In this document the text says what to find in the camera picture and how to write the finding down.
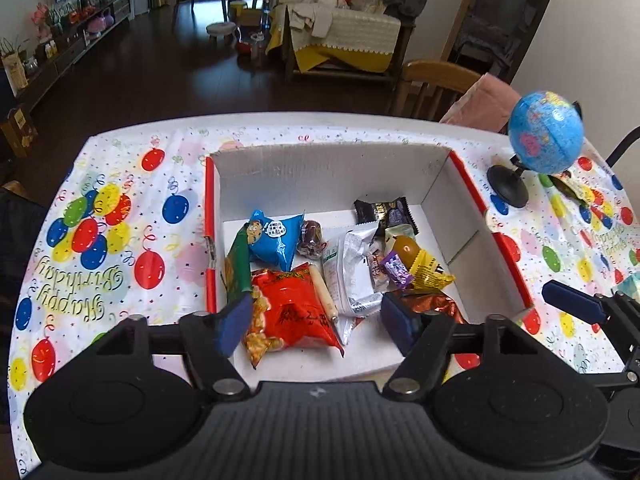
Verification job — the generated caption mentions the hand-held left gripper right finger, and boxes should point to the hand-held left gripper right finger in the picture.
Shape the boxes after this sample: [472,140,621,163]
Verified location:
[380,291,552,405]

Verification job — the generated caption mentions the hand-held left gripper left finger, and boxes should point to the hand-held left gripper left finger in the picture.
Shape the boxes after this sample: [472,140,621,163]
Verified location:
[87,293,256,405]

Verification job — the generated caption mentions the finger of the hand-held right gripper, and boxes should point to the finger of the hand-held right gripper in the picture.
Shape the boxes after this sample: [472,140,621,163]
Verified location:
[587,357,640,401]
[541,280,640,356]

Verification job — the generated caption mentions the red-brown foil packet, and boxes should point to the red-brown foil packet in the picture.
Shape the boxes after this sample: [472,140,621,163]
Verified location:
[400,290,468,326]

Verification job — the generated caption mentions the purple candy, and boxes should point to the purple candy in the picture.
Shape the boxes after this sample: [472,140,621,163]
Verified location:
[380,252,413,291]

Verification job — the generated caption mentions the yellow candy packet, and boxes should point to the yellow candy packet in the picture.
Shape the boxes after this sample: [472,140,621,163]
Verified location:
[390,235,456,291]

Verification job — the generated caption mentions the red snack packet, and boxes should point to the red snack packet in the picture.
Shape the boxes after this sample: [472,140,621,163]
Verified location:
[242,262,346,371]

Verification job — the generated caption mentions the silver foil packet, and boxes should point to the silver foil packet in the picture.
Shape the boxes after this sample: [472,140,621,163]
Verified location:
[322,225,386,346]

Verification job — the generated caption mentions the sausage stick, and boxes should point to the sausage stick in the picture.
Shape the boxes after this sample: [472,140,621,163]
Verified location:
[307,262,341,323]

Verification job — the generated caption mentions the blue cookie packet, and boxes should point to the blue cookie packet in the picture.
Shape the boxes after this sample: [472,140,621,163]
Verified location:
[247,209,306,273]

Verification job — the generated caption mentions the black snack packet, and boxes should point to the black snack packet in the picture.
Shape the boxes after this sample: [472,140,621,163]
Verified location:
[353,196,420,236]

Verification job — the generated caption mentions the brown candy clear wrapper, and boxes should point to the brown candy clear wrapper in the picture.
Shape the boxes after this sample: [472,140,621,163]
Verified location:
[296,220,328,261]

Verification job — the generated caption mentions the white cardboard box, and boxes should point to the white cardboard box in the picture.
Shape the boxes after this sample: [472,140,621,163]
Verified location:
[204,142,535,383]

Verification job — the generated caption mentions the dark green snack packet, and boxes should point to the dark green snack packet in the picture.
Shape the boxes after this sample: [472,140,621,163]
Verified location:
[547,172,591,206]

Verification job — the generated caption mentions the balloon print tablecloth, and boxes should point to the balloon print tablecloth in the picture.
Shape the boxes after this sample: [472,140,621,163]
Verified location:
[7,122,640,480]

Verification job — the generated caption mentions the blue desk globe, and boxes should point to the blue desk globe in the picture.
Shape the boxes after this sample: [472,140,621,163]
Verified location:
[487,90,586,209]

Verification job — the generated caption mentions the pink cloth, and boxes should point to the pink cloth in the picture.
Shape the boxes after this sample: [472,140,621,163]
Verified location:
[440,72,523,133]

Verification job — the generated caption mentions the wooden chair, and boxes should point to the wooden chair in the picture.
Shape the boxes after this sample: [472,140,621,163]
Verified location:
[390,60,483,121]

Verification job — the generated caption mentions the sofa with cream cover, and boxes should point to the sofa with cream cover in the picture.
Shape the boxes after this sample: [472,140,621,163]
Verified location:
[265,0,416,91]

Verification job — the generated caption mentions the small round stool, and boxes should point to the small round stool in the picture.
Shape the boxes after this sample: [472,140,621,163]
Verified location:
[206,22,238,51]

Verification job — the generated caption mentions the tv cabinet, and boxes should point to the tv cabinet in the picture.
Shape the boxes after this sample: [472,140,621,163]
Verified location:
[0,0,136,111]

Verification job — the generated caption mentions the brown paper bag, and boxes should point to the brown paper bag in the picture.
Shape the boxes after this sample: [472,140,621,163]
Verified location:
[1,52,29,96]

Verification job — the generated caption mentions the pink flower bouquet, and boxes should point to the pink flower bouquet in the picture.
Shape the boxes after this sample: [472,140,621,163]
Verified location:
[31,2,51,36]

